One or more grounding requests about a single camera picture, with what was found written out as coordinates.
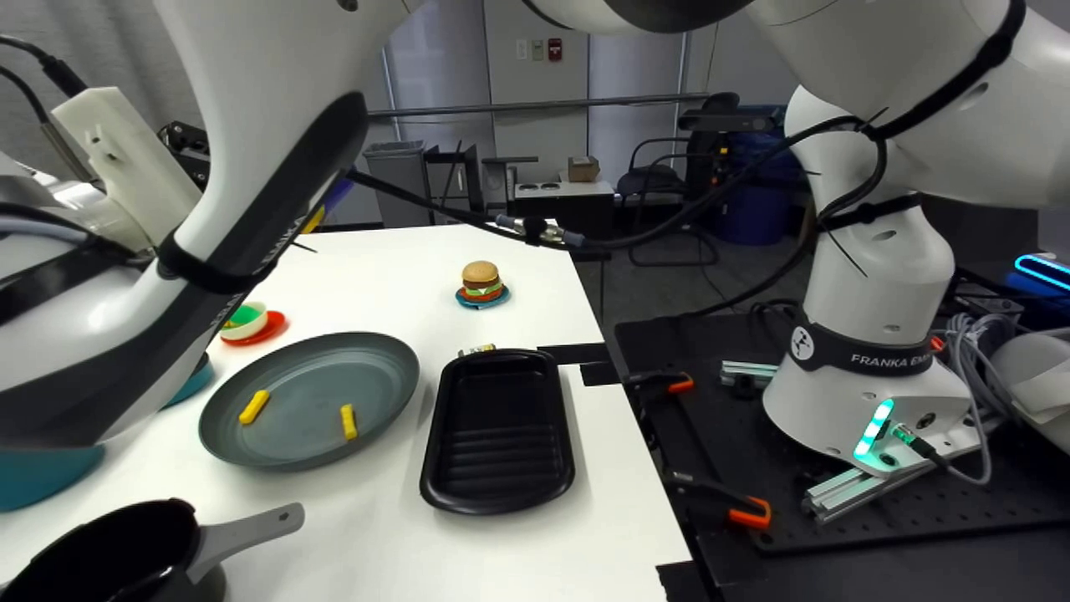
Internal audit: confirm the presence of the toy food on red dish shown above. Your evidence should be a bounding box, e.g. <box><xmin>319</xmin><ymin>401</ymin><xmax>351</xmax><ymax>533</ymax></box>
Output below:
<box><xmin>221</xmin><ymin>302</ymin><xmax>288</xmax><ymax>344</ymax></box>

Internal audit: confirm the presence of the orange clamp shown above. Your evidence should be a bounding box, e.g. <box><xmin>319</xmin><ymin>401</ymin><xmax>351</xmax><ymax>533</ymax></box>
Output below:
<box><xmin>622</xmin><ymin>370</ymin><xmax>697</xmax><ymax>398</ymax></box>
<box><xmin>667</xmin><ymin>464</ymin><xmax>777</xmax><ymax>537</ymax></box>

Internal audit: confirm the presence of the aluminium rail piece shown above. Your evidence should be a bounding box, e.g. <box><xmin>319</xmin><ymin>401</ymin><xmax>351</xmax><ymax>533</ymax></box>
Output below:
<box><xmin>804</xmin><ymin>427</ymin><xmax>981</xmax><ymax>524</ymax></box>

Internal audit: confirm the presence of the yellow toy fry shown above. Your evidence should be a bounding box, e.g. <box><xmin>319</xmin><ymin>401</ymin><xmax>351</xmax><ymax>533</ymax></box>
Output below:
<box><xmin>237</xmin><ymin>389</ymin><xmax>272</xmax><ymax>427</ymax></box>
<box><xmin>338</xmin><ymin>404</ymin><xmax>358</xmax><ymax>443</ymax></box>

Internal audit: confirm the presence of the white wrist camera block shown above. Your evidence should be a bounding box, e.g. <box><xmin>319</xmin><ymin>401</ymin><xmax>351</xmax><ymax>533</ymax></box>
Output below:
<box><xmin>50</xmin><ymin>87</ymin><xmax>201</xmax><ymax>247</ymax></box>

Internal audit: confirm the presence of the black pan grey handle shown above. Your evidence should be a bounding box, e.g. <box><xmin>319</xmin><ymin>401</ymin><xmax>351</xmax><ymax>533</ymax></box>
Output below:
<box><xmin>0</xmin><ymin>498</ymin><xmax>306</xmax><ymax>602</ymax></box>

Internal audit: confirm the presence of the orange clamp far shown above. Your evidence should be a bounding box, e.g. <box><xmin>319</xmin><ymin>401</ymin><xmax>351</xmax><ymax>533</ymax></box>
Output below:
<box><xmin>622</xmin><ymin>370</ymin><xmax>697</xmax><ymax>398</ymax></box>

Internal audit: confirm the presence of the toy burger on blue coaster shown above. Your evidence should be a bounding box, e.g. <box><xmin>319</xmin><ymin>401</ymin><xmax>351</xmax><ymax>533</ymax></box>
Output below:
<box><xmin>456</xmin><ymin>262</ymin><xmax>507</xmax><ymax>309</ymax></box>

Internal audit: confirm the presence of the black perforated base board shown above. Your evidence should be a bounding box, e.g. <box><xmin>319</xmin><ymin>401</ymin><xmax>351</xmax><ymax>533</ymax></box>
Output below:
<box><xmin>614</xmin><ymin>314</ymin><xmax>1070</xmax><ymax>554</ymax></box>

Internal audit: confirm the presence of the teal pot lid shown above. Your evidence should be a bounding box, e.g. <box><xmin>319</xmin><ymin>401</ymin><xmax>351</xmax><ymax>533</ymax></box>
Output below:
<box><xmin>161</xmin><ymin>354</ymin><xmax>214</xmax><ymax>411</ymax></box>

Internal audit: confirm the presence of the blue barrel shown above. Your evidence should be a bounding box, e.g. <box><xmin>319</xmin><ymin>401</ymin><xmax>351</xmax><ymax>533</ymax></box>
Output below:
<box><xmin>712</xmin><ymin>131</ymin><xmax>807</xmax><ymax>247</ymax></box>

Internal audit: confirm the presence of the grey-blue oval plate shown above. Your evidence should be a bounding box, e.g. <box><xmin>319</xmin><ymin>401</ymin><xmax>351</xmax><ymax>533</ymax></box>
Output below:
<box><xmin>196</xmin><ymin>330</ymin><xmax>420</xmax><ymax>472</ymax></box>

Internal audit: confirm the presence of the teal cooking pot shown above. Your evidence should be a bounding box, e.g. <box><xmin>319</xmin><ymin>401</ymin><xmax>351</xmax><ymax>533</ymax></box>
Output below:
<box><xmin>0</xmin><ymin>446</ymin><xmax>105</xmax><ymax>512</ymax></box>

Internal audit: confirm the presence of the black grill tray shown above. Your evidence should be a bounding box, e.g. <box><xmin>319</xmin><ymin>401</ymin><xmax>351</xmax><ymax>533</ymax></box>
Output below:
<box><xmin>420</xmin><ymin>347</ymin><xmax>576</xmax><ymax>514</ymax></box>

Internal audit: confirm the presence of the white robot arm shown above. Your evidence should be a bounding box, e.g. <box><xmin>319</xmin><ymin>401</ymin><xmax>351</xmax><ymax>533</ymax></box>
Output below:
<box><xmin>0</xmin><ymin>0</ymin><xmax>1070</xmax><ymax>459</ymax></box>

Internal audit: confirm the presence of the orange clamp near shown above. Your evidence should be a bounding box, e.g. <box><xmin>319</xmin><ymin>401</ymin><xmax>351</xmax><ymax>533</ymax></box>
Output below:
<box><xmin>667</xmin><ymin>464</ymin><xmax>777</xmax><ymax>537</ymax></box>

